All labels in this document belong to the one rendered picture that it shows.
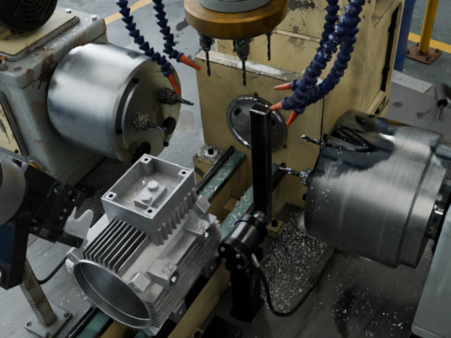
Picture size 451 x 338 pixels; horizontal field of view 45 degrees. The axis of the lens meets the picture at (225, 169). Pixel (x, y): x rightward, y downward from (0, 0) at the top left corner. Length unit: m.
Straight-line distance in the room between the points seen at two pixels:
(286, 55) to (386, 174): 0.43
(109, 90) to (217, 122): 0.27
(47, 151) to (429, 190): 0.85
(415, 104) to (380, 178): 0.78
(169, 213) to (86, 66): 0.44
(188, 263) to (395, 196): 0.35
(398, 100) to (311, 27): 0.57
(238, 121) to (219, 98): 0.07
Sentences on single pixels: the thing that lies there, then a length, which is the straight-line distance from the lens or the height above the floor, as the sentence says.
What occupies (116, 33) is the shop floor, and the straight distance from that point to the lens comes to 3.86.
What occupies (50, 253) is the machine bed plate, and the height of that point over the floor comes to 0.80.
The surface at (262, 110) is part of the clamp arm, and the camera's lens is 0.83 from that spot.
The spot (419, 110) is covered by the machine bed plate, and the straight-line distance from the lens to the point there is 1.63.
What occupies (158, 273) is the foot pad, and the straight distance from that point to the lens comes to 0.84.
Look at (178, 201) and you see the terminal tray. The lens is 0.88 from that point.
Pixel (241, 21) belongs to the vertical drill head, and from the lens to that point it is 0.89.
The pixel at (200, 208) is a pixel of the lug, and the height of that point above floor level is 1.08.
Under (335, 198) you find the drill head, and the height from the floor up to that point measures 1.10.
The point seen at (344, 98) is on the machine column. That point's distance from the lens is 1.20.
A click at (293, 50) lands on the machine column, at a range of 1.19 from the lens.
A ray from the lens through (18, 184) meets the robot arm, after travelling 0.70.
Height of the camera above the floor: 1.74
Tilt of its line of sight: 42 degrees down
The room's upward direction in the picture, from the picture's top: 5 degrees counter-clockwise
